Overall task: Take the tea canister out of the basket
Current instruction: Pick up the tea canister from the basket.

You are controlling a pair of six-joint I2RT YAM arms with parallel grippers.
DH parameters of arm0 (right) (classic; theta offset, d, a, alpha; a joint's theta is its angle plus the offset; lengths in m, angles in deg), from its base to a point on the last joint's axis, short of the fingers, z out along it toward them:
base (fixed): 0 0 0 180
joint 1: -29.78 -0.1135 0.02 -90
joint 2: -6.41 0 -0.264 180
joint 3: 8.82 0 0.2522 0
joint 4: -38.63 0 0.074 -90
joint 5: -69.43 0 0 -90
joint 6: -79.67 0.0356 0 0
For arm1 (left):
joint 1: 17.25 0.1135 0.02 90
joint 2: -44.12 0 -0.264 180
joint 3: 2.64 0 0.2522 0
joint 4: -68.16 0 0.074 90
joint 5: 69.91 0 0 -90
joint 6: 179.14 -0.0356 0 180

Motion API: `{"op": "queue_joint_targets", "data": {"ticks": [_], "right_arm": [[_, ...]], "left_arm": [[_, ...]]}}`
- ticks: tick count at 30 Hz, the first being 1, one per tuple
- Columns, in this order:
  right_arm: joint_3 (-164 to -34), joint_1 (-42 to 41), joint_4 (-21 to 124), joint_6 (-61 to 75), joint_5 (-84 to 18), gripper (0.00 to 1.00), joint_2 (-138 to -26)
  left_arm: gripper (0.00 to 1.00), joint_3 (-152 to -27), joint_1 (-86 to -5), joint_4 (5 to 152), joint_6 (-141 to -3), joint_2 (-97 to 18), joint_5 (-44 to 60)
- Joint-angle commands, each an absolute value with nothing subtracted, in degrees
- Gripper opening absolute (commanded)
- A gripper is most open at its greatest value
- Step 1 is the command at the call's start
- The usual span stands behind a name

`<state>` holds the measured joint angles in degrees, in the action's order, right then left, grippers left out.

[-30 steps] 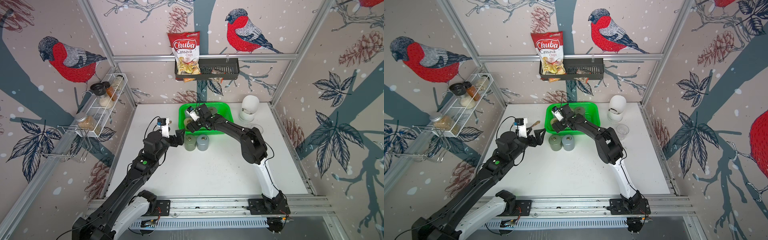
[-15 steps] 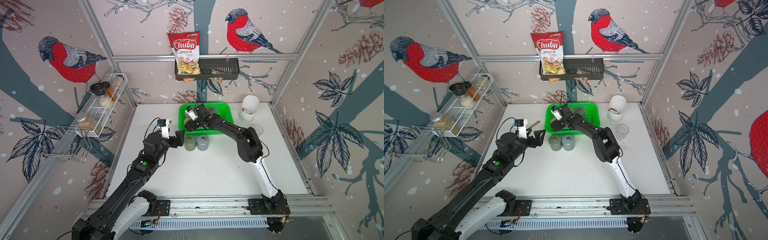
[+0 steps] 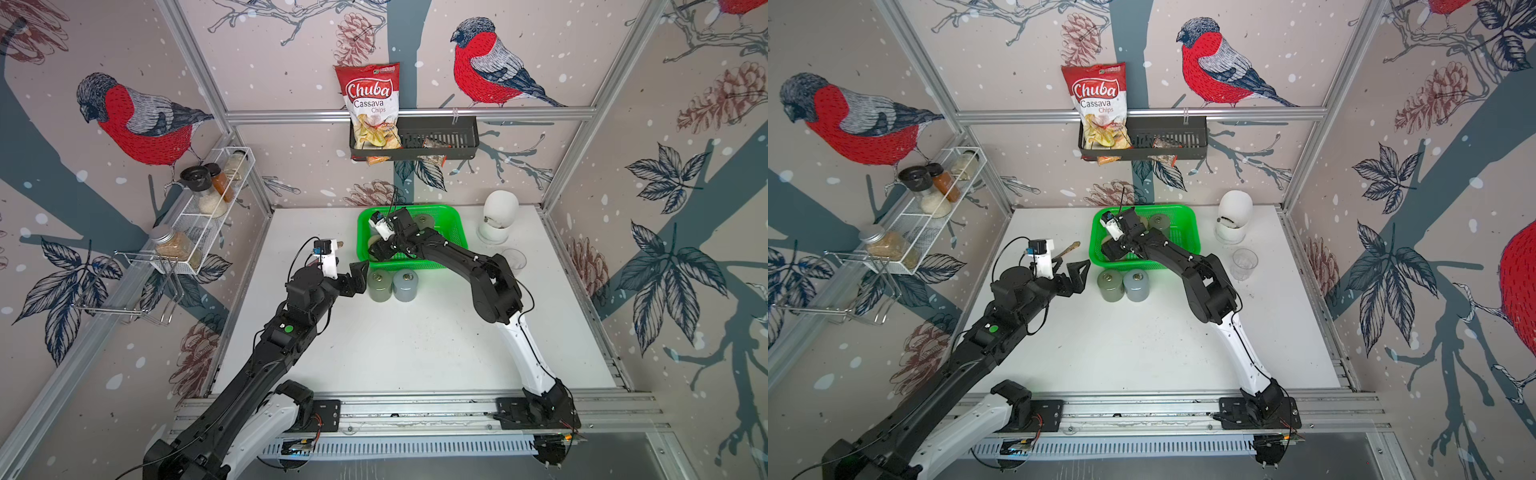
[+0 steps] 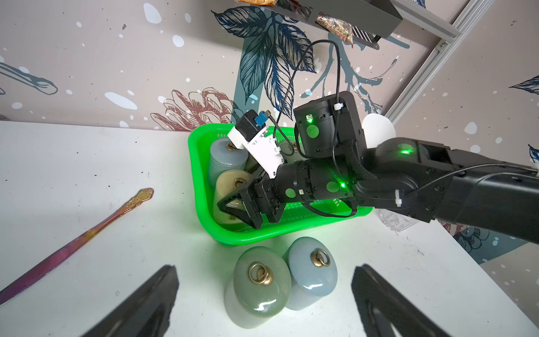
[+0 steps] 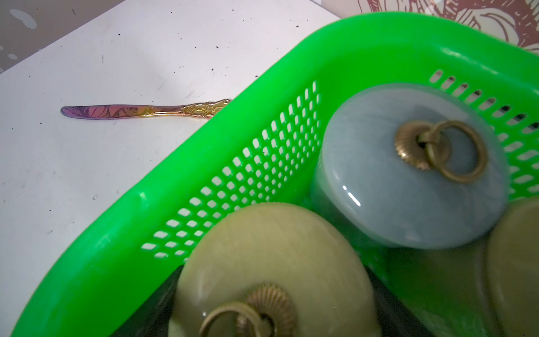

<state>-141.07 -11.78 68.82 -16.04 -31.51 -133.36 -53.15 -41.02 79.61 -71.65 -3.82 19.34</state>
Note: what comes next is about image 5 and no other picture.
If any yellow canister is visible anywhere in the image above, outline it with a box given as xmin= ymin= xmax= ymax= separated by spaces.
xmin=387 ymin=195 xmax=539 ymax=337
xmin=168 ymin=202 xmax=382 ymax=336

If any blue canister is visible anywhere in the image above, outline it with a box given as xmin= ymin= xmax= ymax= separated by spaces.
xmin=311 ymin=84 xmax=510 ymax=250

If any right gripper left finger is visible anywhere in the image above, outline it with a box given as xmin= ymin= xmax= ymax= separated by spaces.
xmin=111 ymin=265 xmax=184 ymax=337

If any green plastic basket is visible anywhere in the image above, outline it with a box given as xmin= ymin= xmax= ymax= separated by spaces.
xmin=13 ymin=12 xmax=538 ymax=336

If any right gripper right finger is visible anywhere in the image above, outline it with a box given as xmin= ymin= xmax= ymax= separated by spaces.
xmin=366 ymin=268 xmax=434 ymax=337

